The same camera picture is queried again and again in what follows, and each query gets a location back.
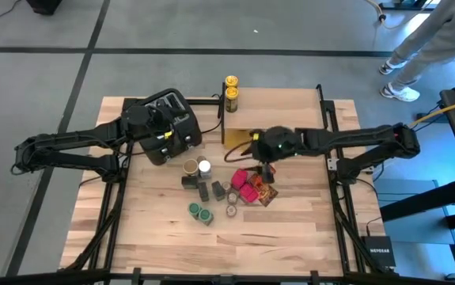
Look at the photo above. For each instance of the black metal table frame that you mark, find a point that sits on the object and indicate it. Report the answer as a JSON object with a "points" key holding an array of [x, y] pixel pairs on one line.
{"points": [[179, 278]]}

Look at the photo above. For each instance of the white-lid bagel seasoning jar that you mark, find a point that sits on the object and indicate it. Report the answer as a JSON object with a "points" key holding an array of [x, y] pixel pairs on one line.
{"points": [[204, 166]]}

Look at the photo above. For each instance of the black floor stand base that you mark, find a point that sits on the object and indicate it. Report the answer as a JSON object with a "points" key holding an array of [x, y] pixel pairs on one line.
{"points": [[409, 4]]}

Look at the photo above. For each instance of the red-lid smoked paprika tin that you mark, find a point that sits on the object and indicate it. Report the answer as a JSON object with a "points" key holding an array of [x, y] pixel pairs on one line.
{"points": [[239, 179], [248, 193]]}

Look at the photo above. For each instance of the tan-lid white-label jar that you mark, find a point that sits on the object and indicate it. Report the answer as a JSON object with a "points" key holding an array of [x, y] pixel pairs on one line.
{"points": [[190, 167]]}

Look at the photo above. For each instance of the black power strip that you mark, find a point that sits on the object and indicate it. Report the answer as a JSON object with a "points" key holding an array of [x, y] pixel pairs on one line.
{"points": [[429, 117]]}

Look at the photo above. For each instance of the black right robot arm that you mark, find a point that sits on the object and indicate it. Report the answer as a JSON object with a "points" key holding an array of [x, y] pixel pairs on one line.
{"points": [[353, 136]]}

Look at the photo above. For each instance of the black box on floor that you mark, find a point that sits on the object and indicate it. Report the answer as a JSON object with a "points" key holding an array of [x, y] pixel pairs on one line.
{"points": [[45, 6]]}

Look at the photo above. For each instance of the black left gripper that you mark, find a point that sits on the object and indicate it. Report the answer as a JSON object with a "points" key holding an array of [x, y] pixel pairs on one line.
{"points": [[163, 126]]}

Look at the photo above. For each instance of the black neighbouring rig frame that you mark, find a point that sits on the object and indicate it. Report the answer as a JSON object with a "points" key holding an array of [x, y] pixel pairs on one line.
{"points": [[429, 200]]}

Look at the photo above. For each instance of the green-lid oregano glass jar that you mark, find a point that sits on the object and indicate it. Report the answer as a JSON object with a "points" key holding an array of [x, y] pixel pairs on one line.
{"points": [[194, 209], [205, 216]]}

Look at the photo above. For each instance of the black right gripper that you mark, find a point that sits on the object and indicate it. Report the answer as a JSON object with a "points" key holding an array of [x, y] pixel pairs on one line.
{"points": [[278, 144]]}

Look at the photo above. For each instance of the black toaster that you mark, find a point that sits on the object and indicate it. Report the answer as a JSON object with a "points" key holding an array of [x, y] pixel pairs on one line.
{"points": [[183, 118]]}

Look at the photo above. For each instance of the person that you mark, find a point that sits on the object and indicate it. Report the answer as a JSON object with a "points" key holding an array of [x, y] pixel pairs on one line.
{"points": [[429, 43]]}

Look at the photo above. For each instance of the yellow-lid chili crunch jar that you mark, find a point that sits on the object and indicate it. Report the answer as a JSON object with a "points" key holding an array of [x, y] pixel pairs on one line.
{"points": [[231, 81], [231, 95]]}

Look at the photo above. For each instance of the black Netgear router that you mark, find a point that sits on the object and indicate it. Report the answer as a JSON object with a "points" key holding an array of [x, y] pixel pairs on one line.
{"points": [[378, 253]]}

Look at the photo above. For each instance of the wooden shelf board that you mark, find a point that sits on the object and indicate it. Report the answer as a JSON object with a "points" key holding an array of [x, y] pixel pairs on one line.
{"points": [[282, 111]]}

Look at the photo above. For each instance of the green black pepper tin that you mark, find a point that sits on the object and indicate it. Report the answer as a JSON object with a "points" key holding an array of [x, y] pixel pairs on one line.
{"points": [[218, 191], [189, 182], [203, 192]]}

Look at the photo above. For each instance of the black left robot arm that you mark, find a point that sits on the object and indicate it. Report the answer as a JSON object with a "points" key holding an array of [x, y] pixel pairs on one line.
{"points": [[73, 138]]}

